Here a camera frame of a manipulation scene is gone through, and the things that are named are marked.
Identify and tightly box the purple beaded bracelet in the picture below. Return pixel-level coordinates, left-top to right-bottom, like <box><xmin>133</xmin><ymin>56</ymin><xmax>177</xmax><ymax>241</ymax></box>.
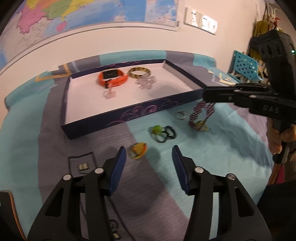
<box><xmin>188</xmin><ymin>100</ymin><xmax>216</xmax><ymax>129</ymax></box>

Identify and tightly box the green bead ring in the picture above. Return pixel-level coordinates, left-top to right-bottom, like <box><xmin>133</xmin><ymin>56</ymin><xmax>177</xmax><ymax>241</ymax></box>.
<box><xmin>151</xmin><ymin>125</ymin><xmax>164</xmax><ymax>136</ymax></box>

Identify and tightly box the black bead ring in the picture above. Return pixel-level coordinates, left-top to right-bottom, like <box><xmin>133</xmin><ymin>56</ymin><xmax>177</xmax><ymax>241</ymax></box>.
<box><xmin>150</xmin><ymin>129</ymin><xmax>168</xmax><ymax>143</ymax></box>

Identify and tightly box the yellow orange chunky ring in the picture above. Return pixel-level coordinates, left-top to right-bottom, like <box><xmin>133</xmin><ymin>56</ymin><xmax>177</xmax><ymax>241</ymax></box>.
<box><xmin>127</xmin><ymin>142</ymin><xmax>148</xmax><ymax>160</ymax></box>

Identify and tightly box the clear crystal bead bracelet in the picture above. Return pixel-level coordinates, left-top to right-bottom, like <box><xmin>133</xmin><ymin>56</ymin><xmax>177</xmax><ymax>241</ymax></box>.
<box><xmin>134</xmin><ymin>74</ymin><xmax>158</xmax><ymax>90</ymax></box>

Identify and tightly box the tortoiseshell bangle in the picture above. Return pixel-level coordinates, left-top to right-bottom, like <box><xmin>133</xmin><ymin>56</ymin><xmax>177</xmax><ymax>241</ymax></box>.
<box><xmin>128</xmin><ymin>67</ymin><xmax>151</xmax><ymax>79</ymax></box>

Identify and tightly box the pink star ring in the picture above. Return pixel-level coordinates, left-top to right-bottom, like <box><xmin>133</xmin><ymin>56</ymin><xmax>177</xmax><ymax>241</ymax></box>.
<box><xmin>102</xmin><ymin>85</ymin><xmax>117</xmax><ymax>100</ymax></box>

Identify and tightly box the orange smart watch band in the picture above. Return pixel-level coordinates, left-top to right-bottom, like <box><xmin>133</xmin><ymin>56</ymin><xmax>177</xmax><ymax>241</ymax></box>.
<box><xmin>97</xmin><ymin>69</ymin><xmax>128</xmax><ymax>89</ymax></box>

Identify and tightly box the right hand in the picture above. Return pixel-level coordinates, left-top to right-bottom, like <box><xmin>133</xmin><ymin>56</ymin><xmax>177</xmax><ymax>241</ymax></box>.
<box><xmin>266</xmin><ymin>118</ymin><xmax>296</xmax><ymax>155</ymax></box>

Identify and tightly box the teal perforated plastic basket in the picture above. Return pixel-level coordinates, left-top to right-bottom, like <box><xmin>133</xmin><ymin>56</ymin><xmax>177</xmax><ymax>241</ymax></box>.
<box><xmin>228</xmin><ymin>50</ymin><xmax>263</xmax><ymax>83</ymax></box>

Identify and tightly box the black smartphone orange edge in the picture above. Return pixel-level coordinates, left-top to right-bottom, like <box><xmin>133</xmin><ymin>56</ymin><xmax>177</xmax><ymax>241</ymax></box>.
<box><xmin>1</xmin><ymin>190</ymin><xmax>27</xmax><ymax>240</ymax></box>

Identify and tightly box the teal grey bed sheet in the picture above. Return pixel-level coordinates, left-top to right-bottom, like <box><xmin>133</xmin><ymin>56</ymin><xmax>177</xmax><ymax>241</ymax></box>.
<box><xmin>1</xmin><ymin>51</ymin><xmax>273</xmax><ymax>240</ymax></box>

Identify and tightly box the dark blue shallow box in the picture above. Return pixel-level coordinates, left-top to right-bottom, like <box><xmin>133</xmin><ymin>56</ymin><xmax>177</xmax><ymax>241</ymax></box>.
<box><xmin>61</xmin><ymin>59</ymin><xmax>206</xmax><ymax>139</ymax></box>

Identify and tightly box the white wall socket panel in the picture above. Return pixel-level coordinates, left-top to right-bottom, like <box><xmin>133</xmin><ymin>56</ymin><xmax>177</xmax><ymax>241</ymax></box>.
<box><xmin>184</xmin><ymin>7</ymin><xmax>218</xmax><ymax>35</ymax></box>

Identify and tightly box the colourful wall map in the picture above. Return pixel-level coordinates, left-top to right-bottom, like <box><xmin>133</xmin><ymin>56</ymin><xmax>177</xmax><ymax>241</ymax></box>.
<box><xmin>1</xmin><ymin>0</ymin><xmax>179</xmax><ymax>68</ymax></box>

